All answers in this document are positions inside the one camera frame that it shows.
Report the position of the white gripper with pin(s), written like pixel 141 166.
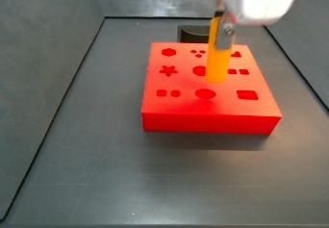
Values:
pixel 248 12

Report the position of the yellow oval peg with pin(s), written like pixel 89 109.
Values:
pixel 219 58

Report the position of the red block with shaped holes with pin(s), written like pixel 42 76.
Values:
pixel 183 103

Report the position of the black bracket block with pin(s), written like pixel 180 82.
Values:
pixel 193 34

